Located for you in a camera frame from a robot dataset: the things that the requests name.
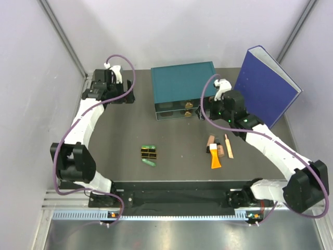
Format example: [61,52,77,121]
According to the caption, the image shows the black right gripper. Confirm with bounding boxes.
[195,96,233,123]

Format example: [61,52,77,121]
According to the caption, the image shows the teal drawer organizer box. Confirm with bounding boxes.
[151,61,216,121]

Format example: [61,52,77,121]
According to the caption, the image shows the green mascara tube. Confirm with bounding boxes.
[142,145,156,149]
[142,159,156,167]

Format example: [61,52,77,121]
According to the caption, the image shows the orange cosmetic tube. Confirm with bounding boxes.
[209,143,222,169]

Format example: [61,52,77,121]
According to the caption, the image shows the black gold eyeshadow palette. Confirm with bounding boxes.
[140,147,157,159]

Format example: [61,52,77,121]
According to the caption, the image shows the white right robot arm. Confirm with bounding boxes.
[197,75,329,219]

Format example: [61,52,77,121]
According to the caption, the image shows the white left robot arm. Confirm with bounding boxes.
[50,63,135,207]

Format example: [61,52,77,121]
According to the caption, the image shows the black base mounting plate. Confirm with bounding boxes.
[88,181,273,216]

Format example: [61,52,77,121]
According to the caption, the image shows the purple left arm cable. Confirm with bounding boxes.
[53,54,136,227]

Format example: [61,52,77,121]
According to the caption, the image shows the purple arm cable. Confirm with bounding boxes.
[200,74,329,227]
[53,54,136,227]

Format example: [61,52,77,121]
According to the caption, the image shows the blue ring binder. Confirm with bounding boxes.
[234,45,302,128]

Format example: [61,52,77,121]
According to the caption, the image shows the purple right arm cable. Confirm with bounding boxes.
[200,74,329,227]

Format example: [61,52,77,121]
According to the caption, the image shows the grey slotted cable duct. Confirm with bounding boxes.
[52,210,249,221]

